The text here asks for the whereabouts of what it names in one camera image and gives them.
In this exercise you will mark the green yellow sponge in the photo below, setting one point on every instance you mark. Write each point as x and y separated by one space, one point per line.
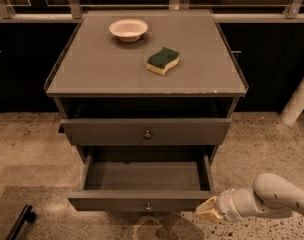
162 61

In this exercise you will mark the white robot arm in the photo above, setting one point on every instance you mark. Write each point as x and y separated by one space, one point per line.
270 195

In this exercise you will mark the grey drawer cabinet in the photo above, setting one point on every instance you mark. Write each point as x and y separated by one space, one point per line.
101 77

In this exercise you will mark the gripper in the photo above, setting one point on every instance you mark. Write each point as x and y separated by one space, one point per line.
225 204

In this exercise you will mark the metal railing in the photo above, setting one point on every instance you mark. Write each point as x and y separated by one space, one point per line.
222 11

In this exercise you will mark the black bar handle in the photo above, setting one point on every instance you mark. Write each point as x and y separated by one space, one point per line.
27 215

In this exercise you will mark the grey top drawer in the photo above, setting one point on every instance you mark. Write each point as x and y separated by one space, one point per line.
135 132

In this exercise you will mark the grey drawer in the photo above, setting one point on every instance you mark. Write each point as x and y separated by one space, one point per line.
174 183
135 132

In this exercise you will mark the white bowl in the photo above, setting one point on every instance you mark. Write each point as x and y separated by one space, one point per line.
128 30

